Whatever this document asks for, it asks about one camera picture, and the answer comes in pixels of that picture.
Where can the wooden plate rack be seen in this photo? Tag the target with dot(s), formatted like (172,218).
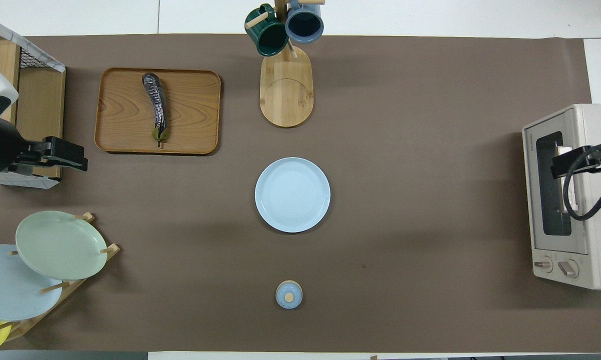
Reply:
(111,248)

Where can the dark green mug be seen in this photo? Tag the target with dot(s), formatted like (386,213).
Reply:
(268,35)

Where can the wooden serving tray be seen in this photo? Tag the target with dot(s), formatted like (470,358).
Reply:
(195,115)

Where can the white checkered cloth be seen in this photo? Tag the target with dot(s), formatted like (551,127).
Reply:
(45,61)

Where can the brown table mat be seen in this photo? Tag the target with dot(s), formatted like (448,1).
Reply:
(405,150)

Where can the beige toaster oven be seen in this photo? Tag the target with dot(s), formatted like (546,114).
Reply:
(598,200)

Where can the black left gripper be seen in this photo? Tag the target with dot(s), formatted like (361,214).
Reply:
(35,152)

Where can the pale green racked plate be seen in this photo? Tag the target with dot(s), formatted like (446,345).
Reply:
(60,245)

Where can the light blue racked plate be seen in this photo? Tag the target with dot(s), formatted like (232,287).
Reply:
(10,285)

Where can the wooden step shelf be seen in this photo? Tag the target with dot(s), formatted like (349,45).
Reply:
(40,100)

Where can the blue mug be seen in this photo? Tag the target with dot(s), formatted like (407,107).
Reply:
(304,22)

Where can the wooden mug tree stand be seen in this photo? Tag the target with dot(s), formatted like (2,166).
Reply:
(286,90)

